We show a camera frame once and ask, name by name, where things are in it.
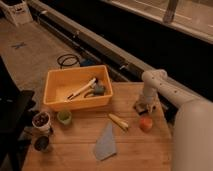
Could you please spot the white cup with dark contents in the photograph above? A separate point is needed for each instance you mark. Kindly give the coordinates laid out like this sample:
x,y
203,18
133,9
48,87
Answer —
x,y
41,121

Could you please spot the green plastic cup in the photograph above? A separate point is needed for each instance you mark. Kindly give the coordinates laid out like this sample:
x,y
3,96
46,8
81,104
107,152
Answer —
x,y
64,117

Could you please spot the yellow plastic tray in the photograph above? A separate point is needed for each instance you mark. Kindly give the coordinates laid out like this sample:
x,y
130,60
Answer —
x,y
61,83

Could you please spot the dark metal cup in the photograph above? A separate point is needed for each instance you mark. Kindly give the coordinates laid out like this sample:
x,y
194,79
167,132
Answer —
x,y
42,144

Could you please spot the white storage box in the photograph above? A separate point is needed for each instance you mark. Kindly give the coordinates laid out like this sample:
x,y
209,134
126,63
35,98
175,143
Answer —
x,y
18,14

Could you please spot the white handled brush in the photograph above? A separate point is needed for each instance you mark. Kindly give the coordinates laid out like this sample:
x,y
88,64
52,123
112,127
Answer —
x,y
81,89

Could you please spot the grey green object in tray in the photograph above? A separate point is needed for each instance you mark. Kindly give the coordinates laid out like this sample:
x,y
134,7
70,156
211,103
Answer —
x,y
95,90

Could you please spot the blue grey cloth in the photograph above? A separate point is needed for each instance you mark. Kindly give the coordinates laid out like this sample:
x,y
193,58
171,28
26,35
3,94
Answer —
x,y
105,146

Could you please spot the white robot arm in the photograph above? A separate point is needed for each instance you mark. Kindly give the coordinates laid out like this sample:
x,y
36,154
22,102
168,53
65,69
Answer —
x,y
193,129

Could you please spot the black chair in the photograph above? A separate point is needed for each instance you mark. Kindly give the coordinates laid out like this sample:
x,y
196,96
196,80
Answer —
x,y
14,105

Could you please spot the blue floor object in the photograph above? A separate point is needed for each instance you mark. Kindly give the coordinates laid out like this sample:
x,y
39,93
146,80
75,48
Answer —
x,y
86,63

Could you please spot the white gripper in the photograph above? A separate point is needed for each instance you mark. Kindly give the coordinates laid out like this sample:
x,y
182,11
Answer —
x,y
148,101

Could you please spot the orange peach toy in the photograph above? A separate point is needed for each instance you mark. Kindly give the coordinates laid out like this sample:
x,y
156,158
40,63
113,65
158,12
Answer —
x,y
146,123

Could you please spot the black whiteboard eraser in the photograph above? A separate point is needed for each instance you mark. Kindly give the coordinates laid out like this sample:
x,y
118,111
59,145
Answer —
x,y
140,109

